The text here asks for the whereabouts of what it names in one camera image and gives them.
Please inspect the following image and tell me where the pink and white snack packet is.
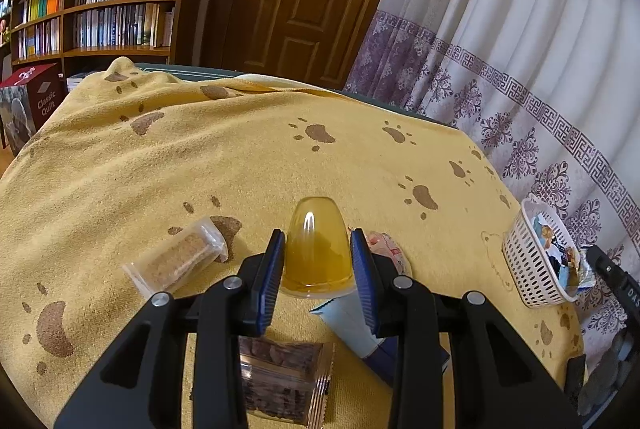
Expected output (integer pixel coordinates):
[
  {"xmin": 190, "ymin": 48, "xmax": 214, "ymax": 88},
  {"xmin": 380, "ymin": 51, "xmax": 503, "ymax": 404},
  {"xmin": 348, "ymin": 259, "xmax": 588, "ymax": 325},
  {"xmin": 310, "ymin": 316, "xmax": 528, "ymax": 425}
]
[{"xmin": 361, "ymin": 230, "xmax": 413, "ymax": 280}]

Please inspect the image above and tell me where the red quilt box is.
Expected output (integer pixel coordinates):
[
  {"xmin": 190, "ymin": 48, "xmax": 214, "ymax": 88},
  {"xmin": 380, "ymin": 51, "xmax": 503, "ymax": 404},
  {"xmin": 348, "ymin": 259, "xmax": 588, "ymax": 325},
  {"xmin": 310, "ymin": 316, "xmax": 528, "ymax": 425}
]
[{"xmin": 0, "ymin": 63, "xmax": 69, "ymax": 156}]

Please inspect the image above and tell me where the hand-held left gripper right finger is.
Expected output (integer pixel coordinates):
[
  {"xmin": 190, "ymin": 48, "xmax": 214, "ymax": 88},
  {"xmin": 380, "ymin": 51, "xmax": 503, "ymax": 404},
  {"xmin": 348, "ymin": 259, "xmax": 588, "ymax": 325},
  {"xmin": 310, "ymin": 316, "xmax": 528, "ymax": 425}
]
[{"xmin": 350, "ymin": 227, "xmax": 583, "ymax": 429}]

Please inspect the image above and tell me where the white perforated plastic basket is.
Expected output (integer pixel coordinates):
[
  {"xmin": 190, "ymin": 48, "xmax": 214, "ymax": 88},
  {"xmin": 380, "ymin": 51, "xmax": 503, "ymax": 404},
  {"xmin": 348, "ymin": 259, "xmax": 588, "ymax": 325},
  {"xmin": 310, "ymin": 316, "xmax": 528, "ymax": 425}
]
[{"xmin": 501, "ymin": 195, "xmax": 583, "ymax": 310}]

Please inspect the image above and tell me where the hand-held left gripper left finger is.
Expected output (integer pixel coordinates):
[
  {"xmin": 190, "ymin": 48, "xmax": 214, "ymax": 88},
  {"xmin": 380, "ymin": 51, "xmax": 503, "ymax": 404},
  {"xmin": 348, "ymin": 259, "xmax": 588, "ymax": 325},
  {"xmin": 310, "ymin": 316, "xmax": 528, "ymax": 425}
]
[{"xmin": 52, "ymin": 229, "xmax": 287, "ymax": 429}]

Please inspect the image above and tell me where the dark patterned candy wrapper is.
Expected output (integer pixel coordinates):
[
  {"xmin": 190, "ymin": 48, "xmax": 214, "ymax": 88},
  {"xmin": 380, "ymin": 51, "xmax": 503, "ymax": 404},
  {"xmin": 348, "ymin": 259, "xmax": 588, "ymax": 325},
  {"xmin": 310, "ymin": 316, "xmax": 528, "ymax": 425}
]
[{"xmin": 547, "ymin": 245, "xmax": 571, "ymax": 277}]

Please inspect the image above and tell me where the orange-brown snack bag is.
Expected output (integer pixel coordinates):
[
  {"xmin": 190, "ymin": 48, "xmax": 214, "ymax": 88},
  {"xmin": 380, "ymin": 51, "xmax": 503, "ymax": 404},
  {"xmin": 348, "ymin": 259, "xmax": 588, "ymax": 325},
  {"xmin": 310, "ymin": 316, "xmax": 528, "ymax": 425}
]
[{"xmin": 562, "ymin": 245, "xmax": 601, "ymax": 297}]

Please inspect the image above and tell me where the teal snack packet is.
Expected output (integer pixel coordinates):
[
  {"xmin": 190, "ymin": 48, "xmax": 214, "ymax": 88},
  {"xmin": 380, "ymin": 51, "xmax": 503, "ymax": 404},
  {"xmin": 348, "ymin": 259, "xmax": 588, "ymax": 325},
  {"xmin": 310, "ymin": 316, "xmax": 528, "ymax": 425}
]
[{"xmin": 531, "ymin": 213, "xmax": 560, "ymax": 255}]

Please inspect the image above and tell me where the white curtain with purple pattern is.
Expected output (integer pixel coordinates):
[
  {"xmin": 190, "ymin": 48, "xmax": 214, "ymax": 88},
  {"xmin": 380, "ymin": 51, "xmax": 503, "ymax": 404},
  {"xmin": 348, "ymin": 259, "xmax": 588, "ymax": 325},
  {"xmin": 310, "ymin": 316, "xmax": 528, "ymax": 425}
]
[{"xmin": 344, "ymin": 0, "xmax": 640, "ymax": 360}]

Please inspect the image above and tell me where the white packet with green print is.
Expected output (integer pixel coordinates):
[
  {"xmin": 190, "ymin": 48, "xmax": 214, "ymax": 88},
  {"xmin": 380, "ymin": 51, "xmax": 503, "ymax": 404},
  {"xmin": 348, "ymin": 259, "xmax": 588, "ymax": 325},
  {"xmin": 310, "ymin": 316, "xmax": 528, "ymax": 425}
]
[{"xmin": 308, "ymin": 291, "xmax": 386, "ymax": 358}]

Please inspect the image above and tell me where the yellow jelly cup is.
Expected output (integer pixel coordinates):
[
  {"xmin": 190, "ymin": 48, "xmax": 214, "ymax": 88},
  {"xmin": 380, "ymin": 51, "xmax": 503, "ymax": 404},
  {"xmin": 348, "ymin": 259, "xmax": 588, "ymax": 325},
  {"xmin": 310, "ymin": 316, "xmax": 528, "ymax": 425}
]
[{"xmin": 278, "ymin": 196, "xmax": 357, "ymax": 300}]

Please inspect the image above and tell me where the person's right hand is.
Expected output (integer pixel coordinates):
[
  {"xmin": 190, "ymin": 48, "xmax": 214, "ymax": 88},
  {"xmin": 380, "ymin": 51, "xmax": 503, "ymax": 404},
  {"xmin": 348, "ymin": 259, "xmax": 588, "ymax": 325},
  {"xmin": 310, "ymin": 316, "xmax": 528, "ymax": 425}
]
[{"xmin": 575, "ymin": 326, "xmax": 633, "ymax": 427}]

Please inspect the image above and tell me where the navy and pale blue packet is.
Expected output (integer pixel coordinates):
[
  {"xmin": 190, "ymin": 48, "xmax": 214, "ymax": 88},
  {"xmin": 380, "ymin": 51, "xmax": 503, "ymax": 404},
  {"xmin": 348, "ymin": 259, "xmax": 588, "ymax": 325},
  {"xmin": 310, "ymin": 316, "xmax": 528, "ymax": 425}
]
[{"xmin": 361, "ymin": 334, "xmax": 452, "ymax": 389}]

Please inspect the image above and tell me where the clear packet of chocolate pieces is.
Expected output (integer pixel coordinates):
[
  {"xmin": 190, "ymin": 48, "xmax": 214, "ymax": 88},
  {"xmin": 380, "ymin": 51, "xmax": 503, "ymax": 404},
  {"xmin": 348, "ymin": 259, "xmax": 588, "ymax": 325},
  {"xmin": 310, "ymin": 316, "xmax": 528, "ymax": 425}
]
[{"xmin": 237, "ymin": 334, "xmax": 337, "ymax": 429}]

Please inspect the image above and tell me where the clear packet of brown biscuit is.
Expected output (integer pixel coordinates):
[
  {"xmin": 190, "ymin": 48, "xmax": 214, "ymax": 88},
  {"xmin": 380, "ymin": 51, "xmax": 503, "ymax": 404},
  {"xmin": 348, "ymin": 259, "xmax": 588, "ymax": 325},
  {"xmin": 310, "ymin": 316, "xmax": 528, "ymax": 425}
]
[{"xmin": 121, "ymin": 216, "xmax": 231, "ymax": 300}]

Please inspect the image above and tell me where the yellow paw-print blanket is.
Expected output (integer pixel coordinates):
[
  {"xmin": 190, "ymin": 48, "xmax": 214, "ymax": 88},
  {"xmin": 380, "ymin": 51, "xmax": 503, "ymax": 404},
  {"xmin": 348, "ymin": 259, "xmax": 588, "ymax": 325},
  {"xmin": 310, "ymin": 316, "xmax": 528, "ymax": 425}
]
[{"xmin": 0, "ymin": 56, "xmax": 586, "ymax": 429}]

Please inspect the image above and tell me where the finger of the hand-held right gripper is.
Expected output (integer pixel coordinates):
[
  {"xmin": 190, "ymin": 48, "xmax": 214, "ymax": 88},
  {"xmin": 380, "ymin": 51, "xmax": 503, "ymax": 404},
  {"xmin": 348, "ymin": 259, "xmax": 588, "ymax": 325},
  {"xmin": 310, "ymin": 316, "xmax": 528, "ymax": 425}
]
[{"xmin": 584, "ymin": 245, "xmax": 623, "ymax": 292}]

